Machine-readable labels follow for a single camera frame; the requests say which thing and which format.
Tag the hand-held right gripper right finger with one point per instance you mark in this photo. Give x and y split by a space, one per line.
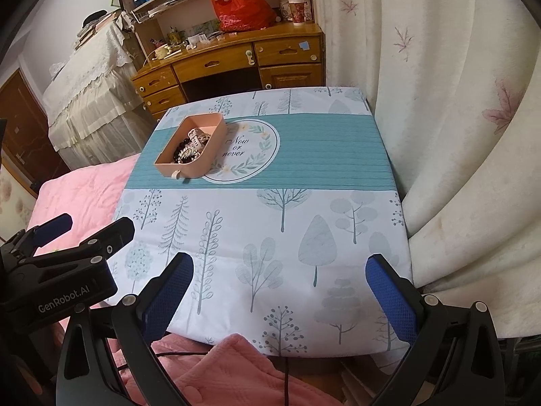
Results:
393 300

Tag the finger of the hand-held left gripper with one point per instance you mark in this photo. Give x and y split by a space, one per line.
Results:
53 225
112 234

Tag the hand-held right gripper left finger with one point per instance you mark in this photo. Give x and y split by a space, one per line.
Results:
169 296

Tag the pink plastic tray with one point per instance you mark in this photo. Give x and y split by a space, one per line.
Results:
211 143

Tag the pink bed quilt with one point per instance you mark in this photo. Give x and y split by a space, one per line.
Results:
84 186

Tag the fluffy pink blanket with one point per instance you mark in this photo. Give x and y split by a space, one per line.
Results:
236 372

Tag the brown wooden door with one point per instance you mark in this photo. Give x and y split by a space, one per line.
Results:
25 127

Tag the white lace furniture cover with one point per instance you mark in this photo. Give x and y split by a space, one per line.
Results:
84 93

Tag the tree print tablecloth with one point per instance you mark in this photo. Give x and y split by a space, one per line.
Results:
317 169

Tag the white floral curtain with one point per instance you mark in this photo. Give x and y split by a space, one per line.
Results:
443 114

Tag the wooden desk with drawers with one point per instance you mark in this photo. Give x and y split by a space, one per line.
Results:
219 65

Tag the stack of books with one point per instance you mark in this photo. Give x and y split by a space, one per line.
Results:
95 25

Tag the green brush jar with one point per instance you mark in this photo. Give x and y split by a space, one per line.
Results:
174 36

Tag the mint drawer hook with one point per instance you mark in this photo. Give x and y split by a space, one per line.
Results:
251 57

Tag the red plastic bag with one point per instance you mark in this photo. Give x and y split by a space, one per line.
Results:
241 8

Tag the white patterned mug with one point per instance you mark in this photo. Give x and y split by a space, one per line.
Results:
284 6

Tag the red floral paper cup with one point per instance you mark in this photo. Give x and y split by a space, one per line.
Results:
297 12

